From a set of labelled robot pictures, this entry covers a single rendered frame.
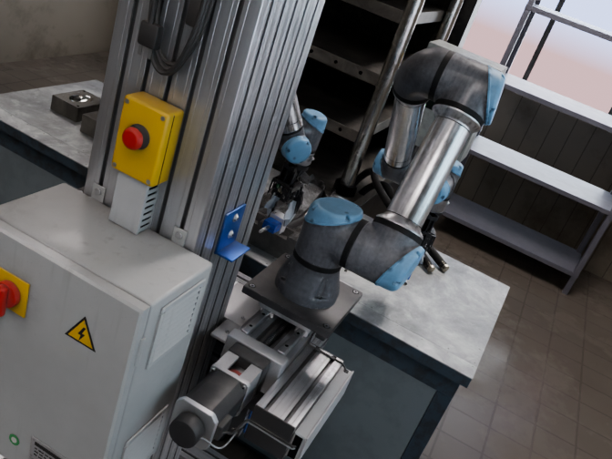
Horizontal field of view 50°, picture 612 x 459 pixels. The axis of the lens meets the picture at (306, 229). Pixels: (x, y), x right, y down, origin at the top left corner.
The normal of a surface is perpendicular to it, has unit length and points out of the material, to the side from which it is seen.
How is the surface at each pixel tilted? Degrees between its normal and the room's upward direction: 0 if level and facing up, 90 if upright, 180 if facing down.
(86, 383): 93
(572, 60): 90
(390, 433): 90
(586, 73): 90
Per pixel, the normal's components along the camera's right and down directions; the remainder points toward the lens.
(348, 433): -0.42, 0.29
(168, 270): 0.31, -0.84
